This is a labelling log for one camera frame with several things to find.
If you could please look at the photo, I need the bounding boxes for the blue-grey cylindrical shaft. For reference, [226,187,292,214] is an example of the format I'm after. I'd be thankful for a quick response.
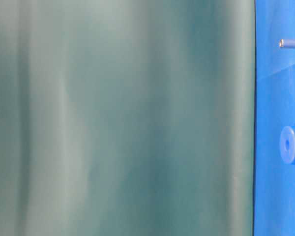
[279,39,295,49]

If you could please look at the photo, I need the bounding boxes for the small blue gear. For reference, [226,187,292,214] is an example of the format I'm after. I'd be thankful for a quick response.
[279,125,295,166]

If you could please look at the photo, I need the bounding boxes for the blue table mat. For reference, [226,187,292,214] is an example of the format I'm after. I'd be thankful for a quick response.
[254,0,295,236]

